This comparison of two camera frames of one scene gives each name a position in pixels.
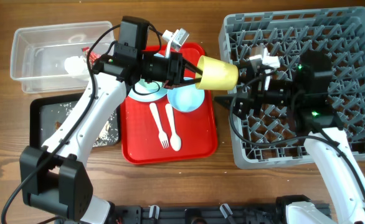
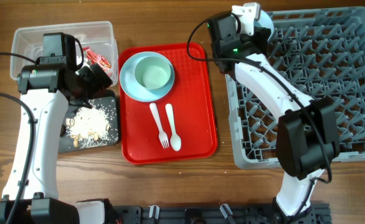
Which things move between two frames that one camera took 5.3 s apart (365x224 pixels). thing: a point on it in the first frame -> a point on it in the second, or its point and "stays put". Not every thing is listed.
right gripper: x=256 y=93 -> x=260 y=37
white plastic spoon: x=175 y=142 stays put
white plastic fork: x=163 y=138 stays put
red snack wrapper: x=92 y=56 stays put
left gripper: x=175 y=74 -> x=97 y=85
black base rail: x=197 y=214 stays put
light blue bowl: x=187 y=98 -> x=265 y=22
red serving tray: x=156 y=131 stays put
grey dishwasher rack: x=302 y=71 stays put
